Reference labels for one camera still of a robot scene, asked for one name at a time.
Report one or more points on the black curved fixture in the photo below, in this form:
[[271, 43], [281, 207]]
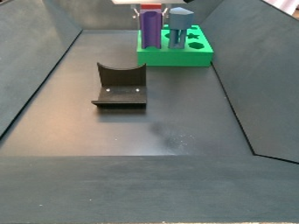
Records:
[[122, 86]]

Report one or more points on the red rectangular block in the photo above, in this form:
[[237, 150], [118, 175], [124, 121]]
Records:
[[150, 6]]

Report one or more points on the purple arch block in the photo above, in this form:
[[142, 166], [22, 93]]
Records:
[[151, 22]]

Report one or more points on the green shape sorter base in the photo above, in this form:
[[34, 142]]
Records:
[[195, 55]]

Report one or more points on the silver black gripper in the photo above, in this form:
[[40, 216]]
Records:
[[136, 2]]

